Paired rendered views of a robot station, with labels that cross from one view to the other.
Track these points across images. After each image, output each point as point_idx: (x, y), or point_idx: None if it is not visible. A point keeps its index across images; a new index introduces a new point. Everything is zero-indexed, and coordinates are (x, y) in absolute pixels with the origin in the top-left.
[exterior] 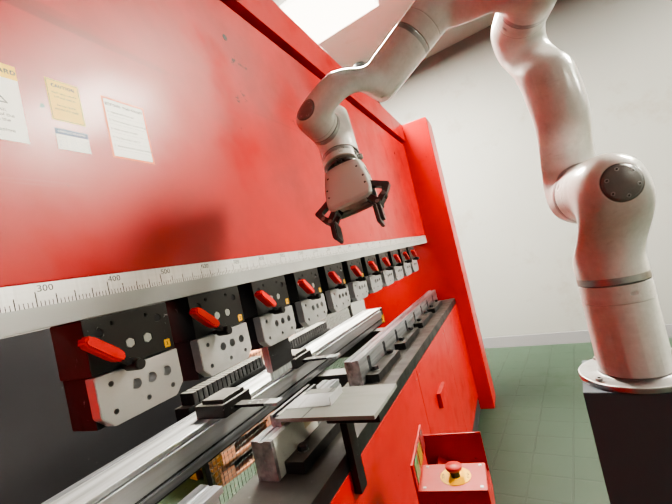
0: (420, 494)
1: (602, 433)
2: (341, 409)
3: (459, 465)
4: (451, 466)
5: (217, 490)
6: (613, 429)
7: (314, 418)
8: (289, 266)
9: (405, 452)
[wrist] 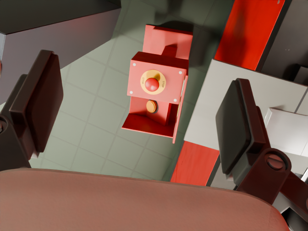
0: (185, 68)
1: (19, 26)
2: (254, 91)
3: (146, 82)
4: (153, 82)
5: None
6: (9, 23)
7: (290, 81)
8: None
9: (196, 169)
